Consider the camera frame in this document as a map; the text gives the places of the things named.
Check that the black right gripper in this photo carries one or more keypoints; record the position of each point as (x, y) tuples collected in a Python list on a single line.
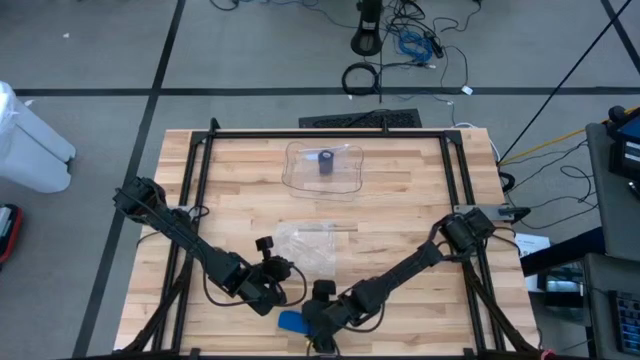
[(340, 312)]

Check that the black keyboard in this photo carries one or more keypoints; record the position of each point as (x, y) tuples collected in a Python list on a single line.
[(360, 120)]

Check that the white paper sheet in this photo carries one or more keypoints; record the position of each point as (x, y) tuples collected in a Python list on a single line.
[(532, 246)]

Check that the red and black case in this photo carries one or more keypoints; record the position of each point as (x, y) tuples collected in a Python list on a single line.
[(7, 235)]

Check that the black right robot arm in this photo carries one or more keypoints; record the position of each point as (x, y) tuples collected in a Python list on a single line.
[(425, 260)]

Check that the dark cart beam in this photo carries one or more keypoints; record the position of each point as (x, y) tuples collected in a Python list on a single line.
[(560, 252)]

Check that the bright blue elastic bandage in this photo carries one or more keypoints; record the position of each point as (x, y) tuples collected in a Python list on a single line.
[(292, 322)]

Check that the grey electronics box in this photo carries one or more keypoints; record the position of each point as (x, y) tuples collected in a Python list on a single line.
[(560, 285)]

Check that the black floor stand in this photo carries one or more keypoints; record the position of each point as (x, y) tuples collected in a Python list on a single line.
[(367, 40)]

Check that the dark blue elastic bandage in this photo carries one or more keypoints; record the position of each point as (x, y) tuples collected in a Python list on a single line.
[(326, 162)]

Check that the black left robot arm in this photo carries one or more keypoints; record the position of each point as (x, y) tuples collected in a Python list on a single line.
[(175, 230)]

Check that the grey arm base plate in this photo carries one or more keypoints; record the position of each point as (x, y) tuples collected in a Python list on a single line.
[(492, 211)]

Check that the black monitor device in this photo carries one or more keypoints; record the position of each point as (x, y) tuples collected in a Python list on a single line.
[(627, 150)]

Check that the grey equipment cart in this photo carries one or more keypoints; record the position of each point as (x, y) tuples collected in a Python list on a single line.
[(615, 215)]

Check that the large clear plastic bag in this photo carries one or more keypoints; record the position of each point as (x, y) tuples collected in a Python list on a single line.
[(310, 245)]

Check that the small clear zip bag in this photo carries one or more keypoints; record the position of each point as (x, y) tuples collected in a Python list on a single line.
[(305, 160)]

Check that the clear plastic container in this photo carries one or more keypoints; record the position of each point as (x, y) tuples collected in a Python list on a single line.
[(322, 187)]

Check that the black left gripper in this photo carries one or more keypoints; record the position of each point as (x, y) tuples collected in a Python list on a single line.
[(270, 285)]

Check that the small white tag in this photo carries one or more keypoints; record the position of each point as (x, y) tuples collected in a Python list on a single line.
[(466, 90)]

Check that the white trash bin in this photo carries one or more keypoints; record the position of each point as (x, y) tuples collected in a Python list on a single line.
[(30, 150)]

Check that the black aluminium table frame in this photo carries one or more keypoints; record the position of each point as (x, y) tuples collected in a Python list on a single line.
[(325, 134)]

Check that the black keypad device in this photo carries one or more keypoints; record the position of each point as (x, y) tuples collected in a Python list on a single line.
[(627, 320)]

